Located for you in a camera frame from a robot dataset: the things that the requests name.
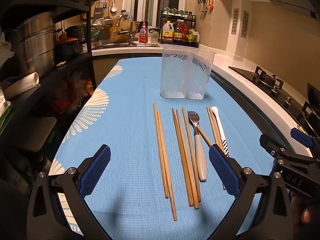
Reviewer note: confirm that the steel kitchen faucet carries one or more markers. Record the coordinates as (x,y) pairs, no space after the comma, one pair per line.
(131,33)

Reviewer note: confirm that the wooden cutting board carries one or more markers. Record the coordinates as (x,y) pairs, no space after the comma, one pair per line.
(116,33)

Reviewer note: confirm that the white ladle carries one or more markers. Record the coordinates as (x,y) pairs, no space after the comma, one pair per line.
(113,7)

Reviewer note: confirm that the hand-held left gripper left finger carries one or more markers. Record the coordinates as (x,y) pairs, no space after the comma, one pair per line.
(96,170)

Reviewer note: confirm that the small white jar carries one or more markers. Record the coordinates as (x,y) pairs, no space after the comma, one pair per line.
(154,36)

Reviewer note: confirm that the person's right hand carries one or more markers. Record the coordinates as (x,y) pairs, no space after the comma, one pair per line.
(306,215)

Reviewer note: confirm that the yellow oil bottle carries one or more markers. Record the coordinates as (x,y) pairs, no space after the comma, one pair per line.
(167,33)

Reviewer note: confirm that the red dish soap bottle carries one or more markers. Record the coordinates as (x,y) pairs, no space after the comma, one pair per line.
(143,33)

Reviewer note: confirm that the hanging kitchen tools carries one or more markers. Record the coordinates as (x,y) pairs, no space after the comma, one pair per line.
(205,1)

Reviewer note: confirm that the steel stockpot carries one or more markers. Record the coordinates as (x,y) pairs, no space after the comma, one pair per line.
(32,47)

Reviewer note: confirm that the clear plastic utensil holder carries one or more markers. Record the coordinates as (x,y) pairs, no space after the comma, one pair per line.
(185,80)

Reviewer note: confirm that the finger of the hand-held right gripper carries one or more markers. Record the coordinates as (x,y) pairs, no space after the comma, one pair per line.
(268,143)
(301,135)

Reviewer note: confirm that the black gas stove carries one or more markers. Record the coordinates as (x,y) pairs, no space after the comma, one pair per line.
(252,73)

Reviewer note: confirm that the ginger piece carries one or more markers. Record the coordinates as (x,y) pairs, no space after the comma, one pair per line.
(61,64)

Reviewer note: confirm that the blue patterned table mat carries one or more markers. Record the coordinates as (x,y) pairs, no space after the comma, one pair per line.
(125,130)

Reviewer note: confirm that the window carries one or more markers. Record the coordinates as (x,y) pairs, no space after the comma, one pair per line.
(150,2)

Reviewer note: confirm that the red plastic bag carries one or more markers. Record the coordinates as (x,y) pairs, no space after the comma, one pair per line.
(70,92)

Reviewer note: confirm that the grey wall vent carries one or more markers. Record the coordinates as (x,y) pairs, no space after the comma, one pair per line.
(235,21)
(245,24)

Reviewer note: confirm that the white paper roll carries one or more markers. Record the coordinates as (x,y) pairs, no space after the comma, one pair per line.
(22,83)

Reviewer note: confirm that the green packet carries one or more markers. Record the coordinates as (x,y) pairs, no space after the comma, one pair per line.
(5,112)

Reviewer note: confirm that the steel grater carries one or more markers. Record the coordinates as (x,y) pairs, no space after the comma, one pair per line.
(99,9)

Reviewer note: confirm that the white plastic bag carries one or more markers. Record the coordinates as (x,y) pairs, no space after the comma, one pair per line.
(5,47)

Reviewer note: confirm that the black shelf rack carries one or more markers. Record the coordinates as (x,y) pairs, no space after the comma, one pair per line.
(75,63)

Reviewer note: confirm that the steel sink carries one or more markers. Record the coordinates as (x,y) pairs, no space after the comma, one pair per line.
(112,46)

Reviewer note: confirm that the black spice rack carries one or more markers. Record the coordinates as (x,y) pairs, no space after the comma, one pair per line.
(193,17)

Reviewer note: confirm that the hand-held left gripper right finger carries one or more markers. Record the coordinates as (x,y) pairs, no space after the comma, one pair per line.
(222,170)

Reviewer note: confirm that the dark soy sauce bottle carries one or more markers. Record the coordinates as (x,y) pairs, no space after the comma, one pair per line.
(177,33)

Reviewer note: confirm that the dark pot orange lid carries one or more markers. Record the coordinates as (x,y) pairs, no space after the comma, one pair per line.
(67,46)

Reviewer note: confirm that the dark cooking pot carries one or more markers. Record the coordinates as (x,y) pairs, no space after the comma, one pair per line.
(75,32)

